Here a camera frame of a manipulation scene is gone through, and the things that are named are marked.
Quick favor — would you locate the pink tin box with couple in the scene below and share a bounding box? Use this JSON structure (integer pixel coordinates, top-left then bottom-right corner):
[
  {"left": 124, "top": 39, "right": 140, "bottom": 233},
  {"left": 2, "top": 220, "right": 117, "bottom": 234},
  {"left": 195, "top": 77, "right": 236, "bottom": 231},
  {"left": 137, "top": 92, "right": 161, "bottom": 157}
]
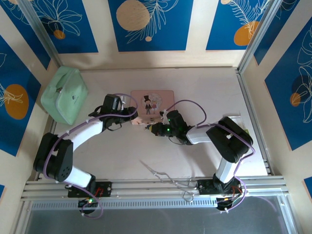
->
[{"left": 130, "top": 90, "right": 175, "bottom": 126}]

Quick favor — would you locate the green medicine bag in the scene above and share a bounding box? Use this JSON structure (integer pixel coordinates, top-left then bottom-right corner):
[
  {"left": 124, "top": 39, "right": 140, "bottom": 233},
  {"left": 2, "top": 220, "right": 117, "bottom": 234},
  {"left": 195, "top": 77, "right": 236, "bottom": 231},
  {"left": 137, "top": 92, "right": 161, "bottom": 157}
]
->
[{"left": 40, "top": 66, "right": 89, "bottom": 126}]

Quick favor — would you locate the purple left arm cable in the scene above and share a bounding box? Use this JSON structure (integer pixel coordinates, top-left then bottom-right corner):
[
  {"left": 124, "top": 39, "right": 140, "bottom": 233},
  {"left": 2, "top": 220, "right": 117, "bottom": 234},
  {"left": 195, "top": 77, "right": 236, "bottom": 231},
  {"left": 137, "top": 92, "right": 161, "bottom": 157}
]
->
[{"left": 43, "top": 93, "right": 139, "bottom": 219}]

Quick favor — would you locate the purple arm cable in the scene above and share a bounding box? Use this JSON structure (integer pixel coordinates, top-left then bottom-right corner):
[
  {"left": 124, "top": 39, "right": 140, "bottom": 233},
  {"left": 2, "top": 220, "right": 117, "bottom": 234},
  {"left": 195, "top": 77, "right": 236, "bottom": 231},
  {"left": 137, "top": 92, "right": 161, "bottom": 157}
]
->
[
  {"left": 43, "top": 93, "right": 139, "bottom": 219},
  {"left": 165, "top": 99, "right": 256, "bottom": 215}
]

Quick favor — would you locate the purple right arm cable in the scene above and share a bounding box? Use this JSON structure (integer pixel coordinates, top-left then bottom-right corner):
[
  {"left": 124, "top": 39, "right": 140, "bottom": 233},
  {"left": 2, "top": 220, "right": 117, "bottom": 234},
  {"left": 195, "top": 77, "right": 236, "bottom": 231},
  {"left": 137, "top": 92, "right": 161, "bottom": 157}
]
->
[{"left": 165, "top": 99, "right": 256, "bottom": 215}]

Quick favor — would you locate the grey wire bundle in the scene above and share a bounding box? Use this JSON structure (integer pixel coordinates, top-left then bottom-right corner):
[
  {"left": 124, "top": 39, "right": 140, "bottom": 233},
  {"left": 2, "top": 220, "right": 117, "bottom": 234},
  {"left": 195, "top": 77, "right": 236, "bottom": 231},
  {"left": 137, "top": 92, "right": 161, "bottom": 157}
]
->
[{"left": 139, "top": 159, "right": 198, "bottom": 203}]

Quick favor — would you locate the aluminium front rail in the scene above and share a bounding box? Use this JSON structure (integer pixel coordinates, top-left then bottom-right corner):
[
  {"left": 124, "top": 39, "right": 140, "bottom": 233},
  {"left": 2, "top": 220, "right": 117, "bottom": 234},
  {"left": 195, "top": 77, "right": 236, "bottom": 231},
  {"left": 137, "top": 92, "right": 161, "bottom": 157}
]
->
[{"left": 20, "top": 176, "right": 290, "bottom": 202}]

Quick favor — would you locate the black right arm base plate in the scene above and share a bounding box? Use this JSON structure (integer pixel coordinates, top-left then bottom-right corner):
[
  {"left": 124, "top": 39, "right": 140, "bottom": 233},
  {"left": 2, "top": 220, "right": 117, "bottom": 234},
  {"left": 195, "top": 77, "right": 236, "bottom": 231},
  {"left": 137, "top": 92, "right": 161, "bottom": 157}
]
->
[{"left": 198, "top": 179, "right": 245, "bottom": 196}]

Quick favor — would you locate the slotted grey cable duct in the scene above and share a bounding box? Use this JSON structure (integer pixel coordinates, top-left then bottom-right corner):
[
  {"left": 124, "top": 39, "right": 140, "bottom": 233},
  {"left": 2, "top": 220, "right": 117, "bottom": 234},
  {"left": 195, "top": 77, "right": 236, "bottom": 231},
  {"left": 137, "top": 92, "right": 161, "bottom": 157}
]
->
[{"left": 30, "top": 198, "right": 219, "bottom": 211}]

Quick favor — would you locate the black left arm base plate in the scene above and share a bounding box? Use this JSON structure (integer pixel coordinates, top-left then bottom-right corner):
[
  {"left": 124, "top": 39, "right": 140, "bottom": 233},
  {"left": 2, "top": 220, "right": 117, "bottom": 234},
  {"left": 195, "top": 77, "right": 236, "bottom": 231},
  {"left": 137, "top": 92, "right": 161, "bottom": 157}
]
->
[{"left": 67, "top": 181, "right": 113, "bottom": 198}]

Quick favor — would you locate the aluminium side rail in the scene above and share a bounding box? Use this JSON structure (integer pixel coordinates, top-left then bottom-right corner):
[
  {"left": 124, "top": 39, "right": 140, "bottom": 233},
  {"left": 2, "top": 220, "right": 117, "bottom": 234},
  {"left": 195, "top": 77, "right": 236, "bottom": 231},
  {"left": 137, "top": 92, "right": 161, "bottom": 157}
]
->
[{"left": 235, "top": 69, "right": 273, "bottom": 176}]

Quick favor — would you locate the aluminium corner post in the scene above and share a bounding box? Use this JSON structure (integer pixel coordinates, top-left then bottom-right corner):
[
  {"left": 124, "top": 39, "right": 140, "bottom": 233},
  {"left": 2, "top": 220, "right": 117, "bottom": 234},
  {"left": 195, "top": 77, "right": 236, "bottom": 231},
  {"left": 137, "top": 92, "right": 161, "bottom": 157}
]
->
[
  {"left": 237, "top": 0, "right": 286, "bottom": 74},
  {"left": 18, "top": 0, "right": 62, "bottom": 68}
]

